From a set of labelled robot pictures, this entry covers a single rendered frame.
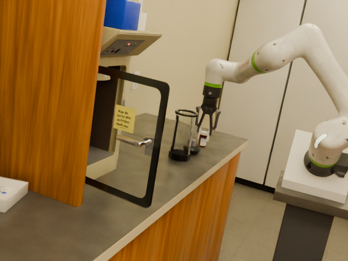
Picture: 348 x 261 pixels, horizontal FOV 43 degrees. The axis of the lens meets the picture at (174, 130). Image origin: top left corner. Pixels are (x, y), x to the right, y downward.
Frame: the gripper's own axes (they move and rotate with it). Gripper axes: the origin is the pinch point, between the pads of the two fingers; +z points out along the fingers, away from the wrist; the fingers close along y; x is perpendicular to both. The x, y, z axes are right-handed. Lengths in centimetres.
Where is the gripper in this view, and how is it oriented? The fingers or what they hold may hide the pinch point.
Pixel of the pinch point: (203, 134)
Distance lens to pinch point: 232.3
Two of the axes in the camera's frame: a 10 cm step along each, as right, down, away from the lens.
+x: 2.6, -2.0, 9.4
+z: -1.6, 9.5, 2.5
